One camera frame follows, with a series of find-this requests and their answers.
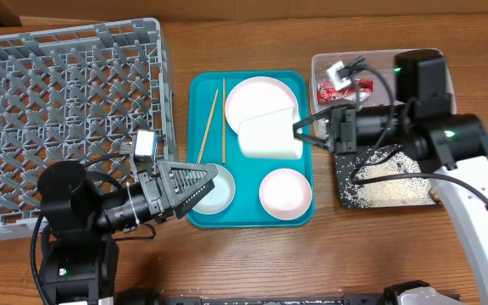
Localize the right wooden chopstick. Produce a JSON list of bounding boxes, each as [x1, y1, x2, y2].
[[222, 78, 226, 164]]

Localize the wooden chopstick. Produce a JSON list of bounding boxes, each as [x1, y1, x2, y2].
[[197, 89, 219, 163], [222, 78, 226, 164]]

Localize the pink small bowl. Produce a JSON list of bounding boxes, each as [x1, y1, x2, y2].
[[259, 169, 313, 220]]

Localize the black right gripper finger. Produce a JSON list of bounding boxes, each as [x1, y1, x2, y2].
[[293, 125, 332, 152], [293, 109, 331, 130]]

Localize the clear plastic bin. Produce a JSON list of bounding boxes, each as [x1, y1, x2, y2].
[[309, 47, 458, 141]]

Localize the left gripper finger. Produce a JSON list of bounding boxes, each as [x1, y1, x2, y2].
[[158, 160, 218, 199], [173, 180, 214, 219]]

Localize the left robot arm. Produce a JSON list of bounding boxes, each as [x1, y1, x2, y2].
[[30, 130, 219, 304]]

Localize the grey small bowl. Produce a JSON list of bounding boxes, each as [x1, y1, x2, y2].
[[193, 164, 236, 215]]

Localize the black food waste tray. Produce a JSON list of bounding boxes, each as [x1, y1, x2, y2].
[[333, 143, 444, 211]]

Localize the grey dish rack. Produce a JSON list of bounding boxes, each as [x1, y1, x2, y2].
[[0, 18, 178, 241]]

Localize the left wooden chopstick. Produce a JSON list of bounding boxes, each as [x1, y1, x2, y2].
[[197, 89, 219, 163]]

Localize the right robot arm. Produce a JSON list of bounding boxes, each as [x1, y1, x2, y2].
[[292, 49, 488, 304]]

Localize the red snack wrapper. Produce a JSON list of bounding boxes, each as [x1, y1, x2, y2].
[[317, 79, 374, 104]]

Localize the white paper cup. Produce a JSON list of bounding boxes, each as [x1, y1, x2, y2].
[[237, 107, 303, 159]]

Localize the white round plate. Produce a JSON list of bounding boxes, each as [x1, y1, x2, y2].
[[225, 76, 298, 133]]

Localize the pile of rice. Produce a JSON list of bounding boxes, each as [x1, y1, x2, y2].
[[337, 146, 438, 208]]

